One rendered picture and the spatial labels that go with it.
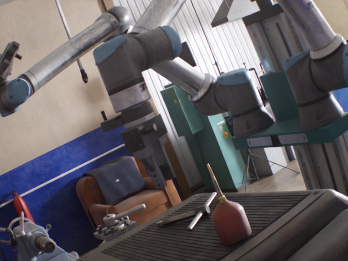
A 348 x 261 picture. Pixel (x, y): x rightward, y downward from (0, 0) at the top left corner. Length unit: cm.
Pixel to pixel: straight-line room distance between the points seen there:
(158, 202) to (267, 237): 502
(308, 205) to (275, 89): 121
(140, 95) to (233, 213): 36
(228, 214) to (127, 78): 40
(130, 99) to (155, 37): 17
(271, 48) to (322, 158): 54
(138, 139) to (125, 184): 496
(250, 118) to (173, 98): 405
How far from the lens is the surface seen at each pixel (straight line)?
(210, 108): 231
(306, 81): 177
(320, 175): 230
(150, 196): 590
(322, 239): 94
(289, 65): 180
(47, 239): 265
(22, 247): 288
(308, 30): 164
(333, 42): 166
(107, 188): 598
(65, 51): 184
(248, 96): 217
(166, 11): 142
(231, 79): 216
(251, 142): 217
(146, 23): 138
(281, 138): 199
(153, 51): 119
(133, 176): 612
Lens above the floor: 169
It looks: 7 degrees down
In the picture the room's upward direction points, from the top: 22 degrees counter-clockwise
